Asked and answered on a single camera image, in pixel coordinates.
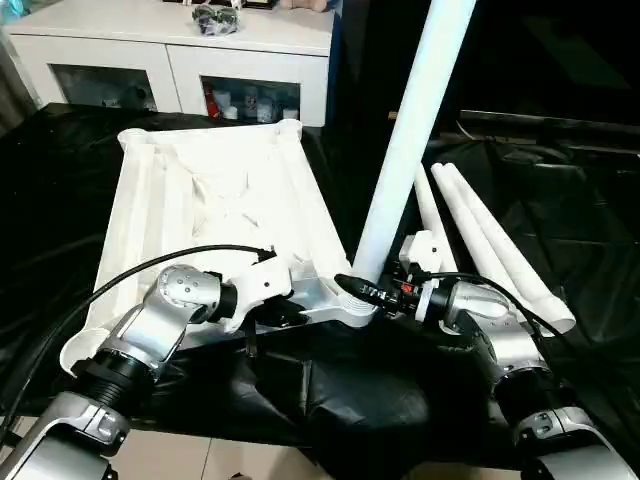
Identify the red bottle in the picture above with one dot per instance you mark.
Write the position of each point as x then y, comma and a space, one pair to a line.
210, 100

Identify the dark bundle on cabinet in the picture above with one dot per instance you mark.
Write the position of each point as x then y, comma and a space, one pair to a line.
215, 18

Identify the white plastic table top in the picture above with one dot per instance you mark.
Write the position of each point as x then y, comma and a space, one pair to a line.
210, 210

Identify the black plastic mat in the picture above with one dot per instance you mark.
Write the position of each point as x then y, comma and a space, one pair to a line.
60, 200

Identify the white cabinet with glass doors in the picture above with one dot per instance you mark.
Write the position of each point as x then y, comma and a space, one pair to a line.
150, 50

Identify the black bar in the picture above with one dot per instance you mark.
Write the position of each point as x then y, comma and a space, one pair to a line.
560, 120

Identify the pink soft object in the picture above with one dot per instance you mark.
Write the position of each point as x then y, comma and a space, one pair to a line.
305, 4

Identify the white plastic table leg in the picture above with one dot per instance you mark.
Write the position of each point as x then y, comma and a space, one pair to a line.
432, 220
514, 245
410, 130
487, 245

